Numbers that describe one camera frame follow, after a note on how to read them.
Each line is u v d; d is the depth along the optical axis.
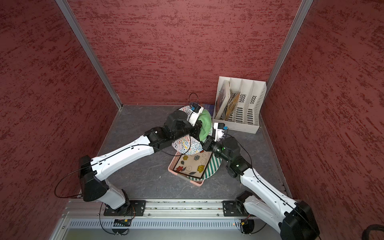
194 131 0.62
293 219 0.39
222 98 0.95
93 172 0.41
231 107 1.07
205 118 0.66
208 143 0.63
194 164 0.85
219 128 0.67
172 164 0.83
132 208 0.73
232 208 0.74
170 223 0.77
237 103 1.12
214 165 0.79
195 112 0.58
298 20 0.76
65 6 0.71
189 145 0.73
